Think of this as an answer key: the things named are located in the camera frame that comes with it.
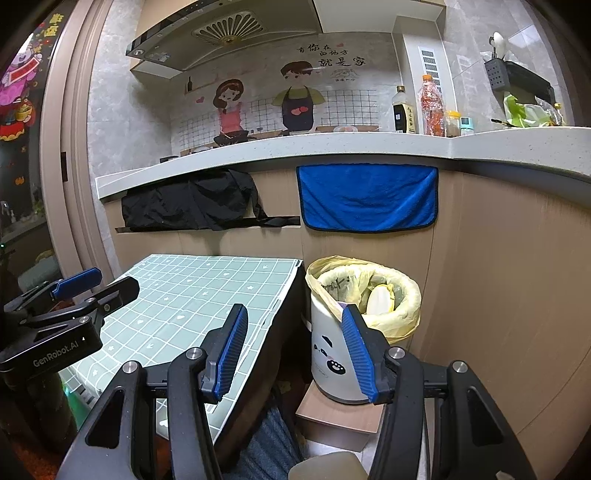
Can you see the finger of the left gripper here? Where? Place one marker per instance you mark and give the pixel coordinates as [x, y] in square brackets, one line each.
[77, 284]

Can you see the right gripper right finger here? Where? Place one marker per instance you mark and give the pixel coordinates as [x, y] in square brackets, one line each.
[472, 440]

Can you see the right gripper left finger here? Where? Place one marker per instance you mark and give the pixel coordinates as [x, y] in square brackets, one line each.
[116, 441]

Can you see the white panda trash bin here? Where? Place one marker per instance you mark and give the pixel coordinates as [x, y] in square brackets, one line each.
[331, 365]

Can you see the yellow trash bag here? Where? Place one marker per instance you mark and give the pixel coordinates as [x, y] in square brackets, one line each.
[388, 299]

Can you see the white kitchen counter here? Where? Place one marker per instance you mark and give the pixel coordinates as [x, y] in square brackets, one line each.
[562, 149]

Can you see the green checked tablecloth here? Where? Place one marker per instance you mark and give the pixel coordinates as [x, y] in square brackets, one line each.
[181, 299]

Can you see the black cloth on cabinet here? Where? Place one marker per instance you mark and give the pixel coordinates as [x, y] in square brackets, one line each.
[216, 200]

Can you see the range hood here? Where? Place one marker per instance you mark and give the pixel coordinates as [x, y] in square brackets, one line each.
[180, 37]

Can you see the blue towel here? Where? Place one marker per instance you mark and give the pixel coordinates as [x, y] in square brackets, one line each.
[366, 198]

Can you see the small jar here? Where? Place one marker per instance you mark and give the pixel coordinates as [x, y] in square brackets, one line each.
[453, 124]

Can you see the soy sauce bottle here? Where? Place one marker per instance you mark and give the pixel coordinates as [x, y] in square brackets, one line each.
[404, 117]

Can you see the orange drink bottle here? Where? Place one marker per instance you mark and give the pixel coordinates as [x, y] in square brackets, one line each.
[432, 107]

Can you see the black utensil rack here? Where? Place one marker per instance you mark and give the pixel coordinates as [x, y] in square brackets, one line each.
[503, 75]

